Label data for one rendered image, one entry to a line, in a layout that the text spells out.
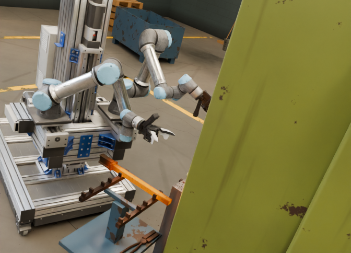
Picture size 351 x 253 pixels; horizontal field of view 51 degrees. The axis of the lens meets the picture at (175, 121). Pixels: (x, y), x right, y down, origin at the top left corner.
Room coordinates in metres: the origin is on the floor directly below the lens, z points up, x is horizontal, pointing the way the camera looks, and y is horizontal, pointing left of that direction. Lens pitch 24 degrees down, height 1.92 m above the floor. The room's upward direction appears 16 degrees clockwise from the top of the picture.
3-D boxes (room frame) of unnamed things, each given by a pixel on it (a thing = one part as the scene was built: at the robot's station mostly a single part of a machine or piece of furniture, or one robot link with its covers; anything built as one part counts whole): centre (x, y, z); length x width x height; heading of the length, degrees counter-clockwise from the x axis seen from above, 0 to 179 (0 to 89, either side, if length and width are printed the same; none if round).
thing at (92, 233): (1.34, 0.14, 0.65); 0.40 x 0.30 x 0.02; 153
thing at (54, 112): (2.06, 0.79, 0.87); 0.15 x 0.15 x 0.10
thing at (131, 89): (2.39, 0.41, 0.98); 0.13 x 0.12 x 0.14; 136
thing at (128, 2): (8.74, 2.16, 0.35); 1.26 x 0.88 x 0.70; 56
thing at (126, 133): (2.01, 0.27, 0.88); 0.11 x 0.08 x 0.11; 7
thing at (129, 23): (7.10, 0.99, 0.36); 1.21 x 0.81 x 0.72; 44
